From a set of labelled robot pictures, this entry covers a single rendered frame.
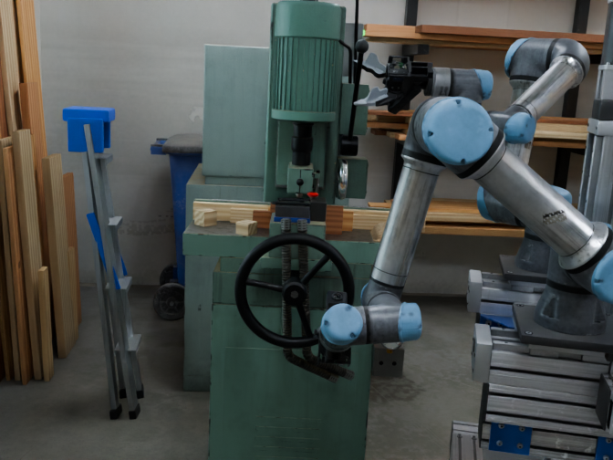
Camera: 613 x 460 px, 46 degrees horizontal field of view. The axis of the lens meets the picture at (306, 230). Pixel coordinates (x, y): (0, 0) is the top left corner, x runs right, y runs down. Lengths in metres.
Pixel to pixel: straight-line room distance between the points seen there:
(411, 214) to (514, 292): 0.70
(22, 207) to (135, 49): 1.53
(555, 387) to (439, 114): 0.68
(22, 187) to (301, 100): 1.49
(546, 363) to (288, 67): 0.97
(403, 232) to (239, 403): 0.80
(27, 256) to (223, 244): 1.38
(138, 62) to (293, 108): 2.47
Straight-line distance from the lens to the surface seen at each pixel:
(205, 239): 1.91
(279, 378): 2.01
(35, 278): 3.20
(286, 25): 1.94
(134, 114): 4.34
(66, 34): 4.41
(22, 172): 3.08
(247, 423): 2.08
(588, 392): 1.69
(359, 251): 1.90
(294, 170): 1.97
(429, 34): 3.90
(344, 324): 1.37
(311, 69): 1.93
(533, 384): 1.67
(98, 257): 2.74
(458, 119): 1.31
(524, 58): 2.19
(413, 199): 1.47
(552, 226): 1.42
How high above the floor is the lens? 1.33
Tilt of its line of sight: 12 degrees down
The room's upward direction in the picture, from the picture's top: 3 degrees clockwise
